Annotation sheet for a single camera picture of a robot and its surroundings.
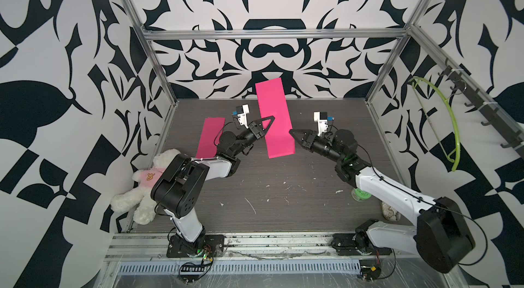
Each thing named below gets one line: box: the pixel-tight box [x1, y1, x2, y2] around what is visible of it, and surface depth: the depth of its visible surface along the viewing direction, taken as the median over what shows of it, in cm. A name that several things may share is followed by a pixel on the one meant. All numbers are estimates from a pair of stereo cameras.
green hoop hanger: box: [410, 76, 461, 172], surface depth 74 cm
